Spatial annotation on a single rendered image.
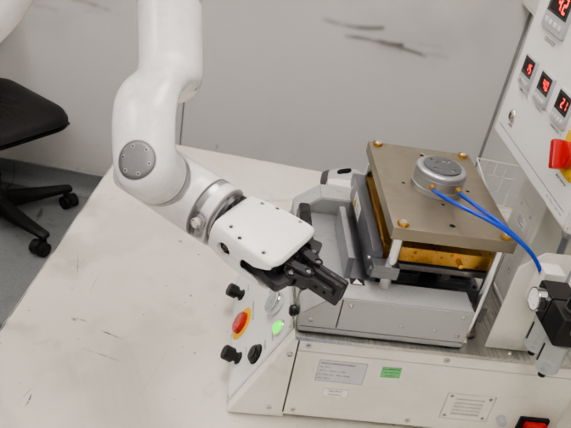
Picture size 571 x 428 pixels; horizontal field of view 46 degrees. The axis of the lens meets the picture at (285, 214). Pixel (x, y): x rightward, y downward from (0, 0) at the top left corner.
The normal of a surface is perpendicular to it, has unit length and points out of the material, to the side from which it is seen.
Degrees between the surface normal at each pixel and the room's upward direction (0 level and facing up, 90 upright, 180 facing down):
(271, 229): 9
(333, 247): 0
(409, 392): 90
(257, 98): 90
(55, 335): 0
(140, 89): 27
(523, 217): 90
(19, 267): 0
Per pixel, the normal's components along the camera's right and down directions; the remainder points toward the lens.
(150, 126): 0.09, -0.26
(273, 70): -0.08, 0.52
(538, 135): -0.99, -0.12
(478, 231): 0.16, -0.84
